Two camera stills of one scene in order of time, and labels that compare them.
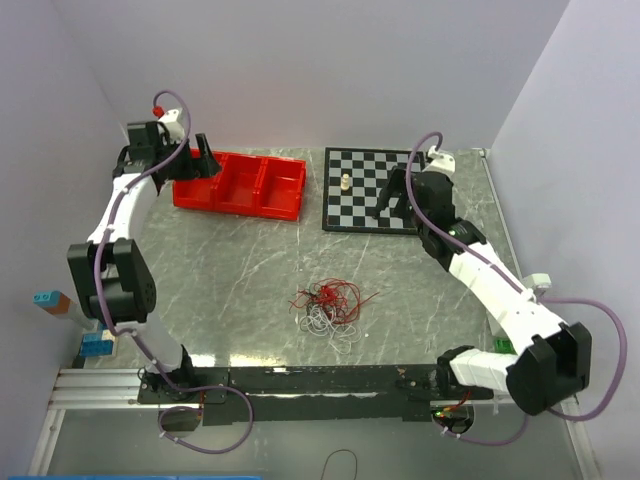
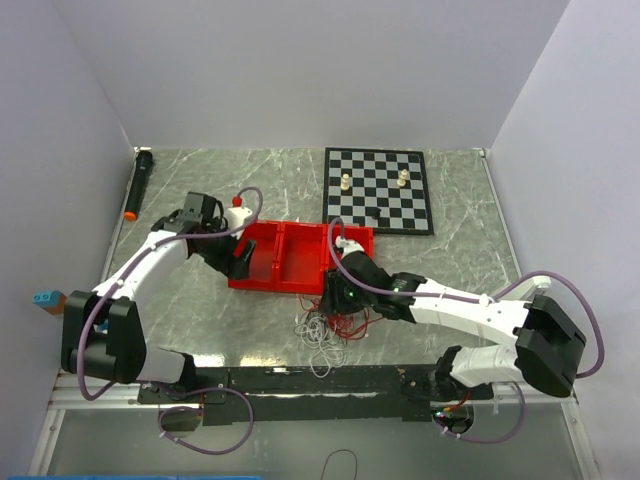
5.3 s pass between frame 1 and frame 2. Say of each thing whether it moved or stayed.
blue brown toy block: stayed
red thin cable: moved
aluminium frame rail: stayed
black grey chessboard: stayed
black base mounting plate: stayed
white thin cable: moved
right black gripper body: moved
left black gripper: moved
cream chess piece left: stayed
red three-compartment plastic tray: moved
